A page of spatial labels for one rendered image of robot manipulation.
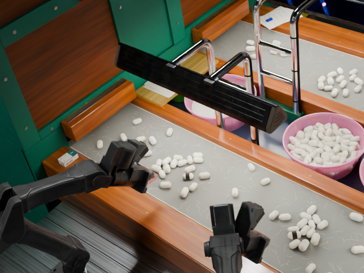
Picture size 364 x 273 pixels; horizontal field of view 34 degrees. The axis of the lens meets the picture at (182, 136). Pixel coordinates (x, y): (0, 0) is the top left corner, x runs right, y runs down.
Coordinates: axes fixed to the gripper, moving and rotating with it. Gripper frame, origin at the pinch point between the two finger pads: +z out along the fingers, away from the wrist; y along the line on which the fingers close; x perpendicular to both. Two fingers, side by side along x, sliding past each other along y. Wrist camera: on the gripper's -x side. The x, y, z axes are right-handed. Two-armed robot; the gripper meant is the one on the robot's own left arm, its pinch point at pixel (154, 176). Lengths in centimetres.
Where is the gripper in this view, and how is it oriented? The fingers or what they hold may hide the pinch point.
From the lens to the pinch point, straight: 181.3
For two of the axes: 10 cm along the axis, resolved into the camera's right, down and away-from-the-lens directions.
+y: -7.3, -3.6, 5.9
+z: 6.1, 0.6, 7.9
